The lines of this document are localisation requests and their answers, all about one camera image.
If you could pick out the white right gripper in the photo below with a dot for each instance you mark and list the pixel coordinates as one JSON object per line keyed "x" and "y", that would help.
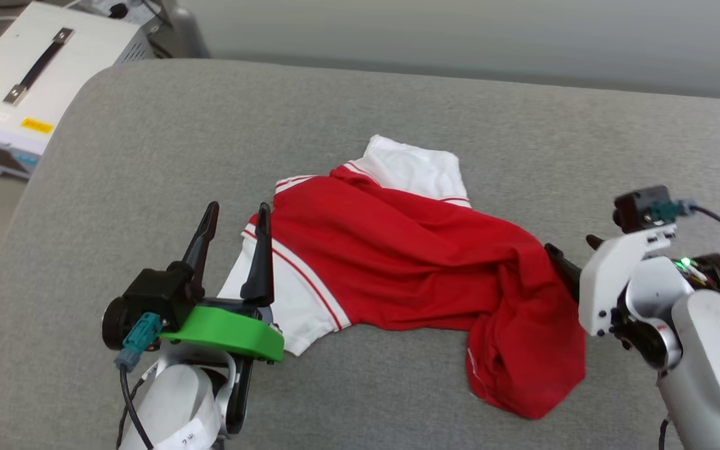
{"x": 607, "y": 281}

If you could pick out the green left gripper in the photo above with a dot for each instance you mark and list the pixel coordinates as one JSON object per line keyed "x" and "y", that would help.
{"x": 229, "y": 334}

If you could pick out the red and white t-shirt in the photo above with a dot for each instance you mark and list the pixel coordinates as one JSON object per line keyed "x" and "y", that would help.
{"x": 397, "y": 250}

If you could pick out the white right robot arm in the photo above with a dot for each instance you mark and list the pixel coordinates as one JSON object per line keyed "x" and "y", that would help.
{"x": 716, "y": 362}

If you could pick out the white handwritten tape label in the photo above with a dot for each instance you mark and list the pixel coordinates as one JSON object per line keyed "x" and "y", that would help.
{"x": 185, "y": 434}

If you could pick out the yellow warning sticker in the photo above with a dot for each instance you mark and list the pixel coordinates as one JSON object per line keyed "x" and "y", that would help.
{"x": 37, "y": 125}

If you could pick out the white metal equipment box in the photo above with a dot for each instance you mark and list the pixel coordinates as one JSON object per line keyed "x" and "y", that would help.
{"x": 79, "y": 69}

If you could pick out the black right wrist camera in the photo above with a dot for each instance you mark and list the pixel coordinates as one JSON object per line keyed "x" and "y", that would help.
{"x": 638, "y": 209}

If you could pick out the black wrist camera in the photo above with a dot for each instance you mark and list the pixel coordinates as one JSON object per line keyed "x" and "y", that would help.
{"x": 147, "y": 297}
{"x": 638, "y": 209}

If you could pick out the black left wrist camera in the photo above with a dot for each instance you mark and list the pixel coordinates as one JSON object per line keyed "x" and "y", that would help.
{"x": 147, "y": 297}

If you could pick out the teal right camera connector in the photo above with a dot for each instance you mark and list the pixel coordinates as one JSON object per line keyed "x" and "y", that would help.
{"x": 672, "y": 211}

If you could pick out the teal camera connector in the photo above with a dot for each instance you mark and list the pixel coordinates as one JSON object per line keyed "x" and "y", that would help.
{"x": 672, "y": 211}
{"x": 138, "y": 340}

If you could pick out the teal left camera connector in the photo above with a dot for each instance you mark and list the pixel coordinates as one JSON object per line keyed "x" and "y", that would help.
{"x": 138, "y": 340}

